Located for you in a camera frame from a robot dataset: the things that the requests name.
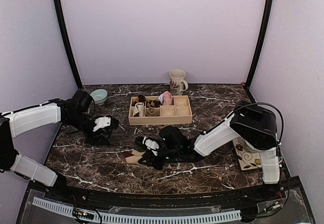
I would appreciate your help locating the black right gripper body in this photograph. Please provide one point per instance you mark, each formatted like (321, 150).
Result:
(174, 152)

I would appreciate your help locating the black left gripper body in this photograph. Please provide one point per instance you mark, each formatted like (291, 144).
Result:
(93, 138)

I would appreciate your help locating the wooden compartment organizer box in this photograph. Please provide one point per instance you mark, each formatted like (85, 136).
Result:
(178, 113)

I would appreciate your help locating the beige striped cuff sock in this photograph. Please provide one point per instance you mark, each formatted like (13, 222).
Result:
(133, 157)

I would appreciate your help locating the pink patterned long sock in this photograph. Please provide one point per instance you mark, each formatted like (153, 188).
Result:
(166, 99)

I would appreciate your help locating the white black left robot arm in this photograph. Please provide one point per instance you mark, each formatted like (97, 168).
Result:
(71, 112)

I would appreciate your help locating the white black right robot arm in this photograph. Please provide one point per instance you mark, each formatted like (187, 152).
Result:
(255, 123)

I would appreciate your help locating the light blue ceramic bowl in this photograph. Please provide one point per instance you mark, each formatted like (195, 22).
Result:
(99, 96)

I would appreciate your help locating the dark argyle rolled sock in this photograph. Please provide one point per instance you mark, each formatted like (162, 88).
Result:
(153, 103)

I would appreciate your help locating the white ribbed rolled sock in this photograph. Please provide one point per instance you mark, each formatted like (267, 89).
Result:
(139, 110)

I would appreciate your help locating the coral pattern ceramic mug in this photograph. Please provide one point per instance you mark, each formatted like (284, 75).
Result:
(178, 84)

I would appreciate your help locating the floral pattern coaster tile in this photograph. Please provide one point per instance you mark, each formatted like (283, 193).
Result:
(247, 160)

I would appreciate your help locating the pale green candle dish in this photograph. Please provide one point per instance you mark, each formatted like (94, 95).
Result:
(250, 147)

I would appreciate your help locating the black front table rail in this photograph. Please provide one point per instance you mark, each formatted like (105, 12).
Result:
(244, 198)

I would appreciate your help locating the white slotted cable duct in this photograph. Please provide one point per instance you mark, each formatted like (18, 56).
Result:
(134, 215)

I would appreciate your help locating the black left frame post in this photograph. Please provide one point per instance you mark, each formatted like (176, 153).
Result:
(66, 43)

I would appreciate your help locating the black frame post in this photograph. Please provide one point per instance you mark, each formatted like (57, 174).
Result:
(259, 44)
(66, 43)

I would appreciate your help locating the black right frame post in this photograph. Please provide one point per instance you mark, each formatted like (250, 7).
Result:
(259, 44)

